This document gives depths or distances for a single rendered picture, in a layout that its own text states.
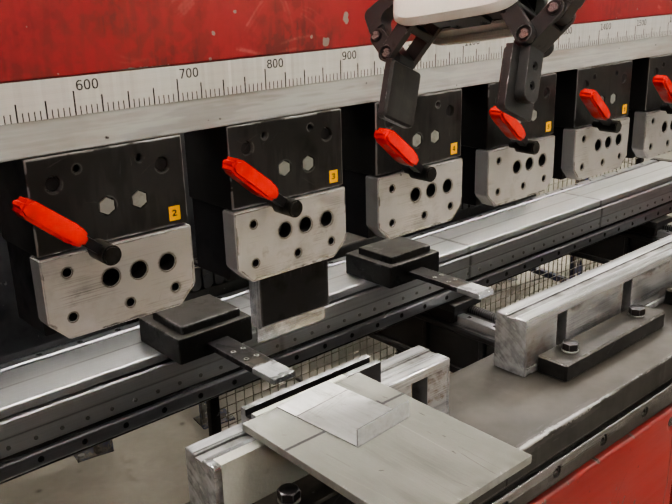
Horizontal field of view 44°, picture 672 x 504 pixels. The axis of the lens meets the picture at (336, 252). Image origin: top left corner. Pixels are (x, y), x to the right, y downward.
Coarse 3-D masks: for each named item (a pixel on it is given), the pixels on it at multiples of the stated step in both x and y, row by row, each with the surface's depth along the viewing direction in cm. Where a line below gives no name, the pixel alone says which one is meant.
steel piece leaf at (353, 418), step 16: (336, 400) 97; (352, 400) 97; (368, 400) 97; (304, 416) 93; (320, 416) 93; (336, 416) 93; (352, 416) 93; (368, 416) 93; (384, 416) 90; (400, 416) 92; (336, 432) 90; (352, 432) 90; (368, 432) 88
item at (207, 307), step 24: (168, 312) 115; (192, 312) 115; (216, 312) 115; (240, 312) 118; (144, 336) 117; (168, 336) 111; (192, 336) 111; (216, 336) 113; (240, 336) 116; (192, 360) 111; (240, 360) 107; (264, 360) 107
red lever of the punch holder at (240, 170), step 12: (228, 168) 77; (240, 168) 77; (252, 168) 78; (240, 180) 78; (252, 180) 78; (264, 180) 79; (252, 192) 80; (264, 192) 80; (276, 192) 80; (276, 204) 83; (288, 204) 82; (300, 204) 82
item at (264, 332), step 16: (288, 272) 93; (304, 272) 95; (320, 272) 97; (256, 288) 92; (272, 288) 92; (288, 288) 94; (304, 288) 96; (320, 288) 97; (256, 304) 92; (272, 304) 93; (288, 304) 94; (304, 304) 96; (320, 304) 98; (256, 320) 93; (272, 320) 93; (288, 320) 96; (304, 320) 98; (272, 336) 95
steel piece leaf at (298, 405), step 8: (320, 384) 101; (328, 384) 101; (304, 392) 99; (312, 392) 99; (320, 392) 99; (328, 392) 99; (336, 392) 99; (288, 400) 97; (296, 400) 97; (304, 400) 97; (312, 400) 97; (320, 400) 97; (280, 408) 95; (288, 408) 95; (296, 408) 95; (304, 408) 95; (296, 416) 94
